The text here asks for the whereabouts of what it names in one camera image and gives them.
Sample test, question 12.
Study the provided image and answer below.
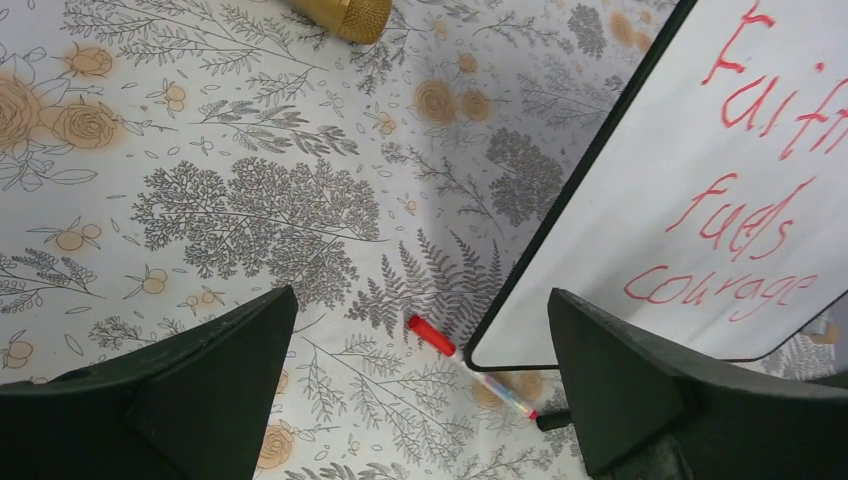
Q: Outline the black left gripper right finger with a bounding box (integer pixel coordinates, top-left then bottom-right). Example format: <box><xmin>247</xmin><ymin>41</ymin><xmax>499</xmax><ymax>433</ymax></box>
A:
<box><xmin>547</xmin><ymin>289</ymin><xmax>847</xmax><ymax>479</ymax></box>

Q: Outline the red marker cap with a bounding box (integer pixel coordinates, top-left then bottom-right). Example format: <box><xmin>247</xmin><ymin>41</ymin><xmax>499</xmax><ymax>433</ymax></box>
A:
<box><xmin>407</xmin><ymin>315</ymin><xmax>457</xmax><ymax>357</ymax></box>

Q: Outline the gold toy microphone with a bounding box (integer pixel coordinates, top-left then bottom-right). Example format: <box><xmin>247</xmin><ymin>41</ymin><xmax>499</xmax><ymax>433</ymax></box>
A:
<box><xmin>286</xmin><ymin>0</ymin><xmax>393</xmax><ymax>45</ymax></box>

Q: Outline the red cap whiteboard marker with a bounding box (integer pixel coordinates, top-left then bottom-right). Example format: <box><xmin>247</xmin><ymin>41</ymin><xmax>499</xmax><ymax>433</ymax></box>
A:
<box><xmin>445</xmin><ymin>348</ymin><xmax>539</xmax><ymax>421</ymax></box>

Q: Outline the floral table mat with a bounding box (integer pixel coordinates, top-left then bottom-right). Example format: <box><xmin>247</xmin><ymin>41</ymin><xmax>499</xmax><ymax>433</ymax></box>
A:
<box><xmin>1</xmin><ymin>1</ymin><xmax>674</xmax><ymax>479</ymax></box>

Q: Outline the white whiteboard black frame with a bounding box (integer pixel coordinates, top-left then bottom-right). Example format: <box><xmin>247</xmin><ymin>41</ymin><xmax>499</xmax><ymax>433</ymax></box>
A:
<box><xmin>465</xmin><ymin>1</ymin><xmax>847</xmax><ymax>371</ymax></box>

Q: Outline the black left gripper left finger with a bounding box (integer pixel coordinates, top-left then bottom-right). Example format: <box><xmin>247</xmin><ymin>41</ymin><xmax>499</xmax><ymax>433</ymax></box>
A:
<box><xmin>1</xmin><ymin>287</ymin><xmax>298</xmax><ymax>479</ymax></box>

